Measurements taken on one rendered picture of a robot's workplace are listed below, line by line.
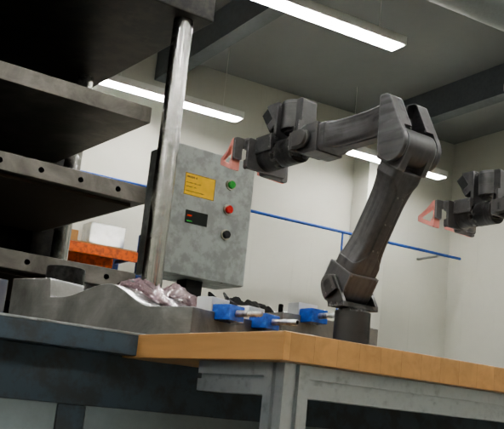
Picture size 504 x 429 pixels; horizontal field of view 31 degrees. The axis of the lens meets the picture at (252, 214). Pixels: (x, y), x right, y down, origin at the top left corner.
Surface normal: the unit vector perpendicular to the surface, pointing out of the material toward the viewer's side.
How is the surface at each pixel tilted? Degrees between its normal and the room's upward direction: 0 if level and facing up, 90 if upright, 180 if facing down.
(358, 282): 120
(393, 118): 90
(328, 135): 93
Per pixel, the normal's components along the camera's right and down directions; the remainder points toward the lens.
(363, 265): 0.46, 0.38
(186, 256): 0.58, -0.12
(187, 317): -0.60, -0.23
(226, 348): -0.80, -0.21
